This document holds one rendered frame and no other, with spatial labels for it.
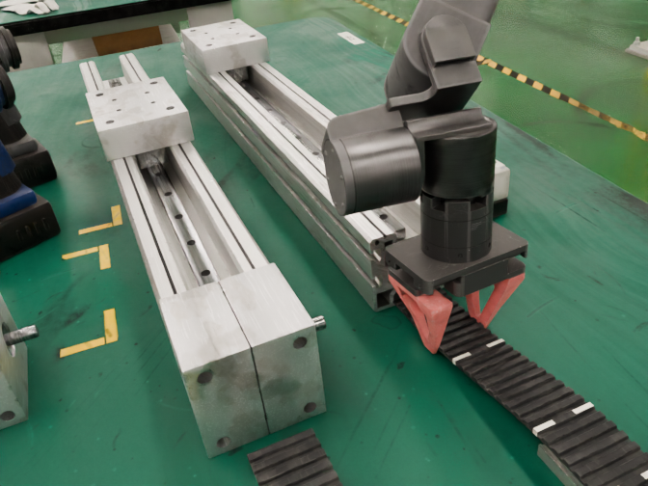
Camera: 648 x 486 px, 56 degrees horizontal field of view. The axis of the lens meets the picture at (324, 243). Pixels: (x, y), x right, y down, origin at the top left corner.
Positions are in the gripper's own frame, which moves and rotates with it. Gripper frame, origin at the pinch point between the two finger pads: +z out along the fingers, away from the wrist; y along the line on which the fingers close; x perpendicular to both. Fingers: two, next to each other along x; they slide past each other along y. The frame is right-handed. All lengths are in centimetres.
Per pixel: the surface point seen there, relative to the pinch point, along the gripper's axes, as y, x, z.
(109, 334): 27.8, -18.7, 0.4
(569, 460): 3.2, 16.4, -1.7
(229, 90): 1, -54, -11
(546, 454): 2.4, 13.8, 0.8
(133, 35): -33, -351, 25
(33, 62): 26, -197, 4
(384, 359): 6.7, -1.3, 0.9
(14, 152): 33, -59, -8
